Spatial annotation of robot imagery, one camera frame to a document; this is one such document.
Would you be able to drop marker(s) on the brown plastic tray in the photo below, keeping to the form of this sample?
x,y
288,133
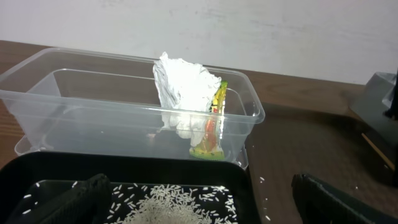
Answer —
x,y
328,146

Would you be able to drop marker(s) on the pile of rice grains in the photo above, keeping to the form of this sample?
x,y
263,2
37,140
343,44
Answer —
x,y
150,203

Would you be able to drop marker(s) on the black waste tray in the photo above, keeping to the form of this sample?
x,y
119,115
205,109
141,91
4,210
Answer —
x,y
41,175

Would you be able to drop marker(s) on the yellow snack wrapper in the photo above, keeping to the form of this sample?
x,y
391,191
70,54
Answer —
x,y
209,147

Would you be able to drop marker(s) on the clear plastic bin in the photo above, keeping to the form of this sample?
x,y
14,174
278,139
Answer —
x,y
93,103

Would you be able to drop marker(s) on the white tissue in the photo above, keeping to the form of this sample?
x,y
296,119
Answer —
x,y
184,86

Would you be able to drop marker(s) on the wooden chopstick left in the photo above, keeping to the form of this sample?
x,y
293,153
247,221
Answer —
x,y
387,161

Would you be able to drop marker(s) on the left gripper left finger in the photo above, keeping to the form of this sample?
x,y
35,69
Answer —
x,y
87,202

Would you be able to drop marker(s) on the grey dishwasher rack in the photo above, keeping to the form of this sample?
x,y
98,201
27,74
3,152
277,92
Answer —
x,y
374,101

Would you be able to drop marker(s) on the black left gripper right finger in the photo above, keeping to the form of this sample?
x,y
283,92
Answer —
x,y
319,202

